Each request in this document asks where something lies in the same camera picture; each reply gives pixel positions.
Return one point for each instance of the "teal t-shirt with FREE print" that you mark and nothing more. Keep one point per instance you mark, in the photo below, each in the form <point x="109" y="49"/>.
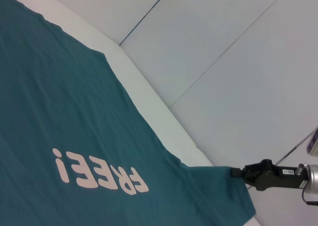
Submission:
<point x="74" y="99"/>

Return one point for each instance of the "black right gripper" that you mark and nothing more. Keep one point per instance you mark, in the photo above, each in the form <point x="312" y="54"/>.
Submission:
<point x="270" y="176"/>

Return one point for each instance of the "white and purple device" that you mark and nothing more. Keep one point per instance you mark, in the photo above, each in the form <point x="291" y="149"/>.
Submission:
<point x="313" y="141"/>

